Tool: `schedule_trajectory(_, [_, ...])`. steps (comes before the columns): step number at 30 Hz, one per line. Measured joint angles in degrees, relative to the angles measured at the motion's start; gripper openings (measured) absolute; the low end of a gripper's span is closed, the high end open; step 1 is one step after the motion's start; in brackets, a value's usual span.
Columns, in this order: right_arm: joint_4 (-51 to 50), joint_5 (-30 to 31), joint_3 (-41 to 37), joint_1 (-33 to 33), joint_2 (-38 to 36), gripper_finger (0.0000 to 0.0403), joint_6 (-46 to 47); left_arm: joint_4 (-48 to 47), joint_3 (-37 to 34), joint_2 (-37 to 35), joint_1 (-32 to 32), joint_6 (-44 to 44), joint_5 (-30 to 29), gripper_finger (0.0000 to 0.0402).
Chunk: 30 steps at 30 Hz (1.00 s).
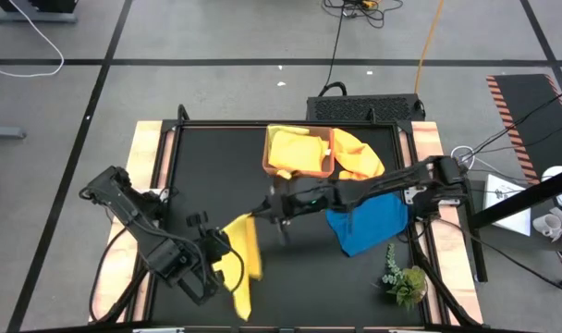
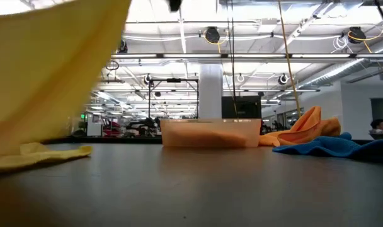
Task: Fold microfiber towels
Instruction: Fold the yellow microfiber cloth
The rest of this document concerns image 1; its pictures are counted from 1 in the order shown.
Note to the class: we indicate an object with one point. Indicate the orange translucent plastic bin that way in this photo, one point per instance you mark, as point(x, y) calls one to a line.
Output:
point(309, 175)

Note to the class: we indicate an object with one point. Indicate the yellow microfiber towel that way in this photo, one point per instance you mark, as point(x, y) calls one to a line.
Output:
point(246, 250)

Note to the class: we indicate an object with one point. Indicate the white paper sheet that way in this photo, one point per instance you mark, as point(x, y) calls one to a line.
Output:
point(512, 222)

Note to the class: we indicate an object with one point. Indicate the black aluminium table frame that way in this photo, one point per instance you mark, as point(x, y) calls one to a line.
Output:
point(216, 123)

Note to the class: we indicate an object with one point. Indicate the black mat orange striped edge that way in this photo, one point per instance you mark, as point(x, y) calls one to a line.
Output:
point(526, 106)

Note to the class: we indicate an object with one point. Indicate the orange microfiber towel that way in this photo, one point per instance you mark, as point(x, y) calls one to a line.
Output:
point(355, 155)
point(295, 152)

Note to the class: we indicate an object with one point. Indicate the black aluminium stand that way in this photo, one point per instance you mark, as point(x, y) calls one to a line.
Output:
point(526, 198)

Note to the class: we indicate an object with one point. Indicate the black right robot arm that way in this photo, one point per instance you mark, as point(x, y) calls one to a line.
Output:
point(401, 178)

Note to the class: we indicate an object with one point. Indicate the white mug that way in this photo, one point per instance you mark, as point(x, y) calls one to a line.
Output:
point(546, 225)

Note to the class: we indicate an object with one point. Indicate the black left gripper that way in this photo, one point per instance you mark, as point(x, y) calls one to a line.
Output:
point(211, 250)

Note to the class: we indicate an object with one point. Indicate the blue microfiber towel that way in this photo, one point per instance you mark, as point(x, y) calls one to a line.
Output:
point(373, 226)

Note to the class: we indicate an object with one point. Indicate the black perforated computer case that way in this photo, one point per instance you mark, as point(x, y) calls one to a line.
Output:
point(364, 108)

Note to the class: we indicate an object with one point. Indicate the artificial succulent plant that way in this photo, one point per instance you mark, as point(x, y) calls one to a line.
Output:
point(408, 284)

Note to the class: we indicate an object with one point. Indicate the wooden side board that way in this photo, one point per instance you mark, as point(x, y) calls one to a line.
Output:
point(142, 139)
point(426, 139)

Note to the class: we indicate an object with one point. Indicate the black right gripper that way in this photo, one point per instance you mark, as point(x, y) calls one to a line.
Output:
point(309, 202)

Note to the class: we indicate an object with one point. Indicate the white round object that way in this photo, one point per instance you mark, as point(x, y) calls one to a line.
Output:
point(556, 173)

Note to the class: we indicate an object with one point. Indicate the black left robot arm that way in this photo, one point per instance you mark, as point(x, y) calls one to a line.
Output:
point(138, 217)

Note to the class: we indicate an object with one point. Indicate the grey desk foot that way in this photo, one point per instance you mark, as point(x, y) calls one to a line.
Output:
point(31, 18)

